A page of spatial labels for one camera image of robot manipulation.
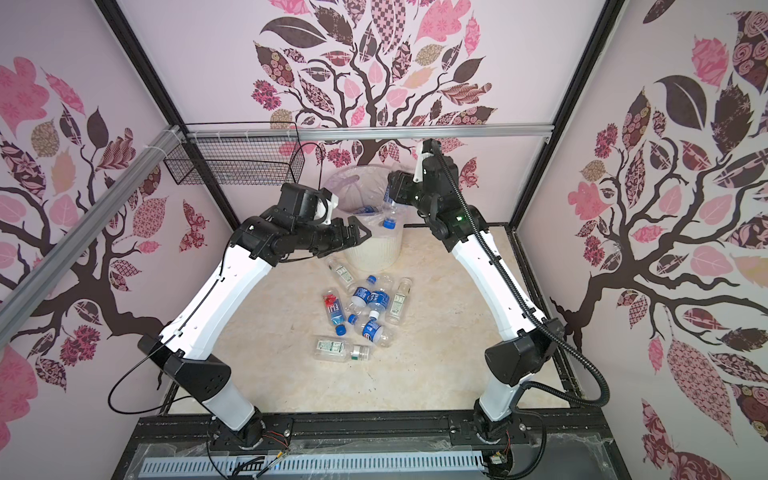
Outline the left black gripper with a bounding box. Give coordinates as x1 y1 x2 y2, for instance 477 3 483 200
293 214 370 257

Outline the soda water blue label bottle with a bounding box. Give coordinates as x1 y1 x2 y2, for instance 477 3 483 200
381 187 398 231

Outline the green label clear bottle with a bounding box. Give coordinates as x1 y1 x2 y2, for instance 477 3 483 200
387 277 413 326
326 258 357 294
312 336 371 362

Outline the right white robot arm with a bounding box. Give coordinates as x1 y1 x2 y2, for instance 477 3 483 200
386 170 562 441

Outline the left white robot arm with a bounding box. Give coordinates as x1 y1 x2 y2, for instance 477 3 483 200
139 216 372 449

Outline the white ribbed trash bin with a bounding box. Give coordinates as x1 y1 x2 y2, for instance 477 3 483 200
343 227 404 273

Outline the blue label white cap bottle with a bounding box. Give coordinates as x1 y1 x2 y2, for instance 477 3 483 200
367 289 390 319

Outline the Fiji red flower bottle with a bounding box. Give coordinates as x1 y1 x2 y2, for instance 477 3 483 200
322 289 347 336

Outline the Pepsi blue label bottle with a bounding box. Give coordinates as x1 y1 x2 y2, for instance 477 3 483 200
347 312 394 348

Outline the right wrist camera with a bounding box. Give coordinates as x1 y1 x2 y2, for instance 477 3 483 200
413 139 459 185

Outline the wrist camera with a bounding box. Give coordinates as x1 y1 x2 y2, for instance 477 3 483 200
413 139 459 185
277 183 339 225

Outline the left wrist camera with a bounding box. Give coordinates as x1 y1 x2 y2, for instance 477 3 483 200
277 183 339 225

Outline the back aluminium frame rail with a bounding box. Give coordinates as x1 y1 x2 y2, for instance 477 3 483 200
186 123 554 141

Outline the aluminium frame rail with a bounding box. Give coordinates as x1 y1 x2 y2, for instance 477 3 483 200
1 125 185 345
186 123 554 141

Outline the right black corrugated cable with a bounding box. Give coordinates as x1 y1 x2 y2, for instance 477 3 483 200
422 139 611 409

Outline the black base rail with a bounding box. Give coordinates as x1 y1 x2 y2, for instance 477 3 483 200
128 408 611 453

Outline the white slotted cable duct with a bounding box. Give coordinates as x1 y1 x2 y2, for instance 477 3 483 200
136 451 485 479

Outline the left aluminium frame rail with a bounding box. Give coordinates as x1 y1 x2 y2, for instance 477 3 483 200
1 125 185 345

